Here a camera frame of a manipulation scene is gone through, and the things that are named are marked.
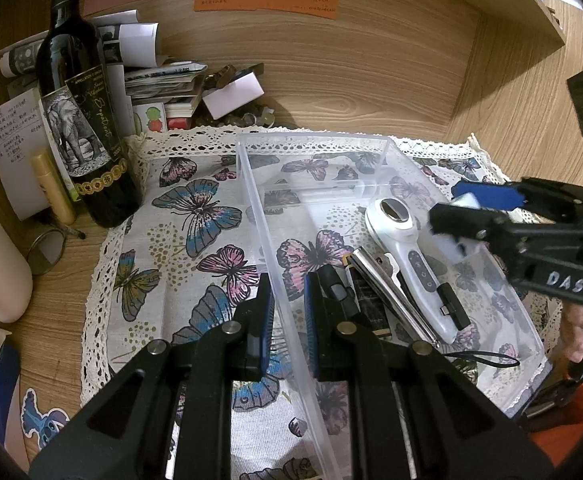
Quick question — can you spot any silver nail clipper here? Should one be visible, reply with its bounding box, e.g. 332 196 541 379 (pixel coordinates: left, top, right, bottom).
345 247 439 349

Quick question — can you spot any black adapter with lanyard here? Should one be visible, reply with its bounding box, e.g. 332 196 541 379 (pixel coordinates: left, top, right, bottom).
437 283 520 370

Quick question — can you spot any white handheld massager device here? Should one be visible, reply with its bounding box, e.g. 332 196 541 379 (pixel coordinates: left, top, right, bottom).
365 197 459 344

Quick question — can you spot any clear plastic storage box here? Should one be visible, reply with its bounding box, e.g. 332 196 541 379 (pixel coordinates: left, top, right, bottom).
238 131 549 479

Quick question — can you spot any person's right hand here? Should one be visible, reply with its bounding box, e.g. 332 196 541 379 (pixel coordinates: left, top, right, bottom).
561 301 583 363

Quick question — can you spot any butterfly print lace cloth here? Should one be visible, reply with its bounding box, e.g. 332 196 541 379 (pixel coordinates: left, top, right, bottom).
80 123 568 480

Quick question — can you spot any yellow lip balm tube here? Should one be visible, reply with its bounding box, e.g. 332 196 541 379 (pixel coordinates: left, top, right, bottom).
30 148 76 226

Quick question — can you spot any blue cartoon sticker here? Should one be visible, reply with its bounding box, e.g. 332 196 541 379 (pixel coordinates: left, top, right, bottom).
21 388 70 450

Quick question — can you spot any small pink white box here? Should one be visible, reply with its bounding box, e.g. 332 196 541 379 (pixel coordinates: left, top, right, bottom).
202 73 264 120

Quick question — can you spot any stack of booklets and papers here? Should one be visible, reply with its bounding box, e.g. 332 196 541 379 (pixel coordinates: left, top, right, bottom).
0 21 206 139

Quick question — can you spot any dark wine bottle elephant label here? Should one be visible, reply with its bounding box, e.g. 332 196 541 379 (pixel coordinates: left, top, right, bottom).
35 0 142 228

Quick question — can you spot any white handwritten note sheet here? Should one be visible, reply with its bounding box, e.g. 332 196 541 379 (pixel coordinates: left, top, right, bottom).
0 88 48 220

